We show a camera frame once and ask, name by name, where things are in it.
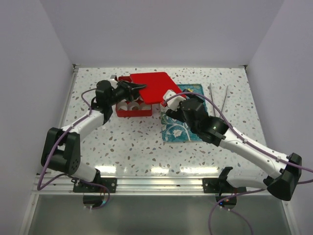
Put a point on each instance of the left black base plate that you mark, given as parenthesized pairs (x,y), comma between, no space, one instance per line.
(109,183)

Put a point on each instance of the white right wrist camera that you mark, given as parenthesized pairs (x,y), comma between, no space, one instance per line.
(172,100)

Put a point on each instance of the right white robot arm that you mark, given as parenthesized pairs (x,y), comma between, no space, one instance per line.
(283,171)

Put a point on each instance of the metal tweezers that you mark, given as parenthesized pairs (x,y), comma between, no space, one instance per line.
(212,99)

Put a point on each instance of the red chocolate box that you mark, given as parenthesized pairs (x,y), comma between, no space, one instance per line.
(137,113)

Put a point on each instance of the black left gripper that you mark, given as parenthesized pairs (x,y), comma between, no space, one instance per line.
(131,94)

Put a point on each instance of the teal floral tray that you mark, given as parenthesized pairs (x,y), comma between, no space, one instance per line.
(173,130)

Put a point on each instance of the aluminium mounting rail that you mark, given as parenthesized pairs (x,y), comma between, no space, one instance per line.
(127,185)

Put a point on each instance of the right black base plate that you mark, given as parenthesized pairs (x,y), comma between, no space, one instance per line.
(217,186)

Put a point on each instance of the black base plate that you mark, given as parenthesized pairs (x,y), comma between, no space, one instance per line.
(217,186)
(109,183)

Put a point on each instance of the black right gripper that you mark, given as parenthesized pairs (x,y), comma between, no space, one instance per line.
(175,114)

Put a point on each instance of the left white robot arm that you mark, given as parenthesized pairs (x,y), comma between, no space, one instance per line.
(62,148)

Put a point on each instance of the red box lid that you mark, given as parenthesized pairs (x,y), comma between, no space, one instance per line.
(157,84)

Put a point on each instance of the white paper cup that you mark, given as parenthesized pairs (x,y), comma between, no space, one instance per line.
(122,106)
(133,106)
(144,107)

